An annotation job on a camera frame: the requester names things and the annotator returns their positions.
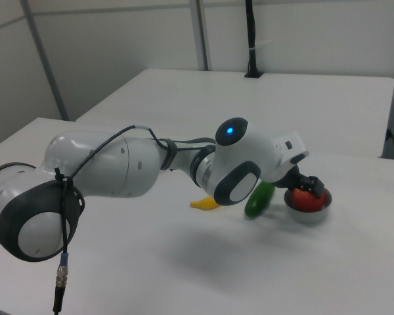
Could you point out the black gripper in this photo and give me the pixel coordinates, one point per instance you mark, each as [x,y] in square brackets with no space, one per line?
[289,180]

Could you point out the red apple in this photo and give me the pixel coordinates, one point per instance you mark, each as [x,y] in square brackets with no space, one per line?
[305,203]

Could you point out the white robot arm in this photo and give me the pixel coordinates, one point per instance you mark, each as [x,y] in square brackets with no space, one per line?
[118,164]

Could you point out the grey bowl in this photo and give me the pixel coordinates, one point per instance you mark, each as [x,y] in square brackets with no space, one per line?
[308,218]

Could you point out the green cucumber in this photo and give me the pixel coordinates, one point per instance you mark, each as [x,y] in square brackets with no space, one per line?
[257,201]

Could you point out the white side table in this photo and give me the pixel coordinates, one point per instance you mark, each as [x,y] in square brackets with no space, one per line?
[249,105]

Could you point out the yellow banana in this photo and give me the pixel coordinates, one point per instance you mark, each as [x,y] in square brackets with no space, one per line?
[205,204]

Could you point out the black pole stand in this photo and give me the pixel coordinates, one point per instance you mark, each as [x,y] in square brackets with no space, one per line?
[252,33]

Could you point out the grey partition post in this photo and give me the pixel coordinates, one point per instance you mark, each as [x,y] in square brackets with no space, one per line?
[202,33]
[44,59]

